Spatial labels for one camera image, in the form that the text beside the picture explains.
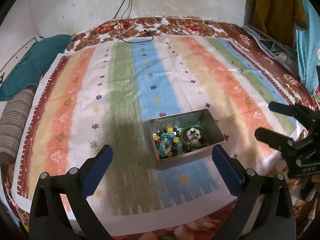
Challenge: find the striped brown bolster pillow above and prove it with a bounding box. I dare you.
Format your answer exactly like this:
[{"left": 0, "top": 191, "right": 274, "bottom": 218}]
[{"left": 1, "top": 86, "right": 37, "bottom": 165}]

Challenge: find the light blue bead bracelet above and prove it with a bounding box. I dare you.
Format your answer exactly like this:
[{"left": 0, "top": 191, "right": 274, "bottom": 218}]
[{"left": 158, "top": 132, "right": 185, "bottom": 159}]

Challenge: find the black charging cable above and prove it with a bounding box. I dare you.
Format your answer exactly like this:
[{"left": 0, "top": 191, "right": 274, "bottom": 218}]
[{"left": 113, "top": 0, "right": 163, "bottom": 43}]

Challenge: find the green jade bangle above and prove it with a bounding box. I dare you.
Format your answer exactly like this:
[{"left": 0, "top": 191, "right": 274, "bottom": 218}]
[{"left": 180, "top": 125, "right": 209, "bottom": 150}]

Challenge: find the silver metal tin box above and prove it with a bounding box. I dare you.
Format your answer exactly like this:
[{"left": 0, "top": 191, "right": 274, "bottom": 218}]
[{"left": 149, "top": 109, "right": 225, "bottom": 170}]

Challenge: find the mustard brown hanging garment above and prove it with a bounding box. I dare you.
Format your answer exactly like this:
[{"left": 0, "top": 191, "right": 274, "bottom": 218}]
[{"left": 248, "top": 0, "right": 308, "bottom": 47}]

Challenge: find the pink white bead bracelet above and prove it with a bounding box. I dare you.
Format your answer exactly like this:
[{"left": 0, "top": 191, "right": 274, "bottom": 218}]
[{"left": 186, "top": 127, "right": 202, "bottom": 143}]

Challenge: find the light blue dotted cloth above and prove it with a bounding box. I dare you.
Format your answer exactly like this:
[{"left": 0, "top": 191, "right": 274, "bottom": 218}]
[{"left": 296, "top": 0, "right": 319, "bottom": 95}]

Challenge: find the white charging cable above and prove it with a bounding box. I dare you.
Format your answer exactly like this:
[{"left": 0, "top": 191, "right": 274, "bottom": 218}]
[{"left": 117, "top": 0, "right": 161, "bottom": 37}]

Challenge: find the multicolour bead bracelet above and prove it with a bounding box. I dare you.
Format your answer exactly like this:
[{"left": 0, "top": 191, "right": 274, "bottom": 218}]
[{"left": 152, "top": 127, "right": 185, "bottom": 158}]

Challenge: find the teal pillow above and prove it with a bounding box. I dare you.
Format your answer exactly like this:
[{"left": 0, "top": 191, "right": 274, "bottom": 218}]
[{"left": 1, "top": 34, "right": 72, "bottom": 101}]

